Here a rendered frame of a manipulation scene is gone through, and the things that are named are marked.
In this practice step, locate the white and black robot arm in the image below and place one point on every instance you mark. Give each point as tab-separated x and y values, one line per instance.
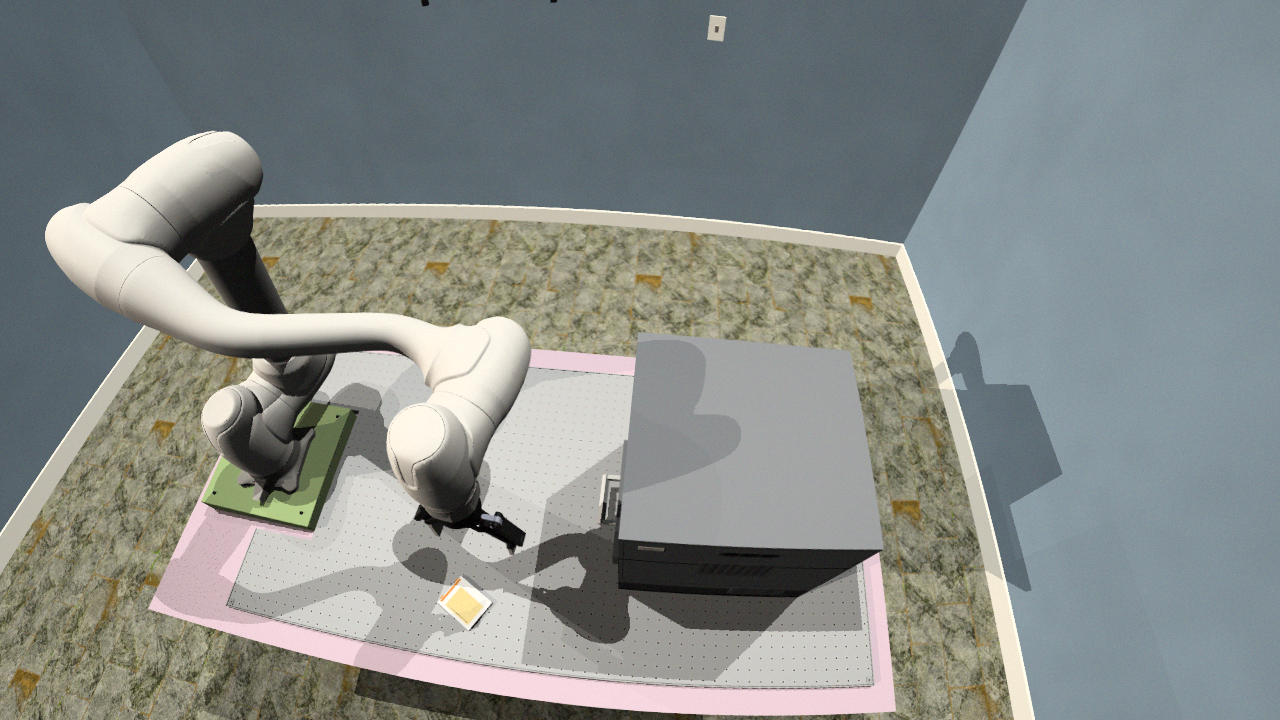
196	198

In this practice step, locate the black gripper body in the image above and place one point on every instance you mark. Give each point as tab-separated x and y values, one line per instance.
471	519

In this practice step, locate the dark grey instrument cabinet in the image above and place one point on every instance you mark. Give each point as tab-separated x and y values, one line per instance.
747	473

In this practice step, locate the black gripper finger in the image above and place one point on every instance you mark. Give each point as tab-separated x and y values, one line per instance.
433	523
502	529

